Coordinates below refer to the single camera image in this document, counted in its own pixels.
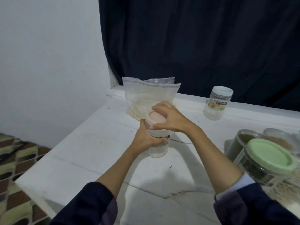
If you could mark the zip bag of grains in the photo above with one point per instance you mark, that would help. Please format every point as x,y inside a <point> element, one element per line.
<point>140,93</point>

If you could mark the transparent jar green lid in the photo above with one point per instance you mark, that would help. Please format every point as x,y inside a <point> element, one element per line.
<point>255,171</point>

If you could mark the person's right hand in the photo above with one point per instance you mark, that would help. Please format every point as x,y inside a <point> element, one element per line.
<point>173,120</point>

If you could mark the green round lid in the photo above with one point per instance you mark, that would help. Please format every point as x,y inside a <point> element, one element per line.
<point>272,154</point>

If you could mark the person's left forearm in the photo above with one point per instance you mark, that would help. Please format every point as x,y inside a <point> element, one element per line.
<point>117,171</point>

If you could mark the transparent jar blue lid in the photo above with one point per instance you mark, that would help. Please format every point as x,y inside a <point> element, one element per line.
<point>218,103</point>

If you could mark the dark navy curtain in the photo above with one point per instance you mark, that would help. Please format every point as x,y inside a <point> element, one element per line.
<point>201,39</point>

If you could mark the pile of yellow soybeans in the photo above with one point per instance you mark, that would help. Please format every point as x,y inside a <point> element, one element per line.
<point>282,142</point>

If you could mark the person's right forearm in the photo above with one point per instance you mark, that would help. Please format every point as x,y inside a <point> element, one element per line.
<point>215,161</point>

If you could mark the person's left hand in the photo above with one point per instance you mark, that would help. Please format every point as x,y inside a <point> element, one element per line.
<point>145,143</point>

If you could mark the clear zip bag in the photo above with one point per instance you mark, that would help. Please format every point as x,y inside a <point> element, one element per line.
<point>161,80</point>

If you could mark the transparent jar pink lid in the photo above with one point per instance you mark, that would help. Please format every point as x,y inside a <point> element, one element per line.
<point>159,150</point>

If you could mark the pink round lid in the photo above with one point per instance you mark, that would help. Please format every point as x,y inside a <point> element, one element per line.
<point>154,118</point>

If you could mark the pile of green beans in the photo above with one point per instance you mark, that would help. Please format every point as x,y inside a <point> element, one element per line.
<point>241,140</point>

